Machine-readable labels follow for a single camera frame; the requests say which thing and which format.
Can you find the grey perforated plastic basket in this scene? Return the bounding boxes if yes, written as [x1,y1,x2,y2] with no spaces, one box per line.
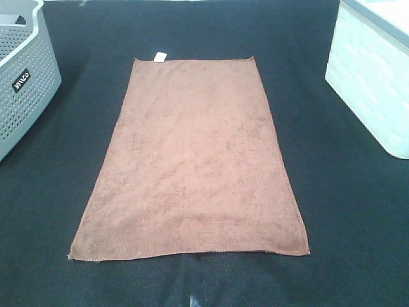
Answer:
[1,1,61,158]

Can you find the black fabric table cover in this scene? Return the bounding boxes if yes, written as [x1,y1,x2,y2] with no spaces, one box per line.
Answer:
[1,1,408,306]

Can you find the brown microfiber towel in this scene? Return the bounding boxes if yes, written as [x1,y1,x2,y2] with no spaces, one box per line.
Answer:
[68,58,310,262]

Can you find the white woven-pattern plastic bin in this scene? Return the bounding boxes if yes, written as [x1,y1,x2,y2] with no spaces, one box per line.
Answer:
[325,1,408,159]

